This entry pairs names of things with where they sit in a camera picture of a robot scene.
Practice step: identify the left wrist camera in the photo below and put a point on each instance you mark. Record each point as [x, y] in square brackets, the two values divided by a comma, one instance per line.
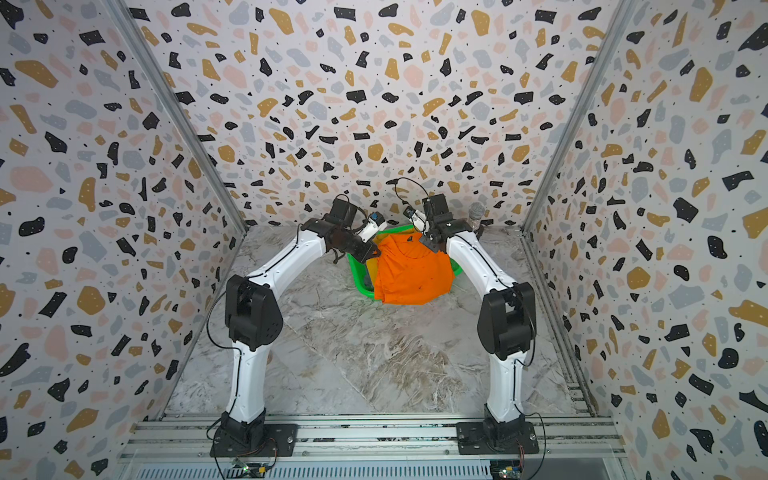
[355, 219]

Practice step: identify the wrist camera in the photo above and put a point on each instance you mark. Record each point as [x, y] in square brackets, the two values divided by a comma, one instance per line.
[355, 219]
[434, 212]

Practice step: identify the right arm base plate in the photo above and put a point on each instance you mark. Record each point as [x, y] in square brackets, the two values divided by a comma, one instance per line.
[488, 437]

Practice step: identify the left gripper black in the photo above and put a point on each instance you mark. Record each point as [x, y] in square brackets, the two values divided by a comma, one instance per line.
[369, 251]

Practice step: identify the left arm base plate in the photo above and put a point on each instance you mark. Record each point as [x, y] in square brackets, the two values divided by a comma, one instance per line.
[263, 440]

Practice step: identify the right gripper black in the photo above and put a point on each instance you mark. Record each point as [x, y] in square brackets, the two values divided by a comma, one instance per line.
[424, 239]

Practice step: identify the circuit board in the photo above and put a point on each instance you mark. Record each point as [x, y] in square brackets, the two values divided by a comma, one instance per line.
[506, 470]
[250, 470]

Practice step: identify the right circuit board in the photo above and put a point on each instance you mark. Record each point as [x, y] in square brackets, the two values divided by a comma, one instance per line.
[506, 470]

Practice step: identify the green plastic basket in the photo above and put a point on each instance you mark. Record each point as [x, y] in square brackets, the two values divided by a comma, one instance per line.
[360, 279]

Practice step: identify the aluminium mounting rail frame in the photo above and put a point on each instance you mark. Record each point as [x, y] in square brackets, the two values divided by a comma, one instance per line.
[377, 446]

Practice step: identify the orange t-shirt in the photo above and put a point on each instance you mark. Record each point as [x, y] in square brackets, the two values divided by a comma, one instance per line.
[414, 270]

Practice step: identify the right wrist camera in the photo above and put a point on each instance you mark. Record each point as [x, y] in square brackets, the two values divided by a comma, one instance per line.
[434, 212]

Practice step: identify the yellow t-shirt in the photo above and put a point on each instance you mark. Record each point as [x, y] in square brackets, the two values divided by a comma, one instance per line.
[372, 267]

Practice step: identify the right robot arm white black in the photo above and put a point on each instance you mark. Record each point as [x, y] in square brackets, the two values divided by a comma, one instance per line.
[506, 328]

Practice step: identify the left circuit board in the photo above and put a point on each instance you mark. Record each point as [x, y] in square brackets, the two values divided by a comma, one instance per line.
[250, 470]

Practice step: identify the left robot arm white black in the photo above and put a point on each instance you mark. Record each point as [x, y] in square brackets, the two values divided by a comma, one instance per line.
[254, 320]

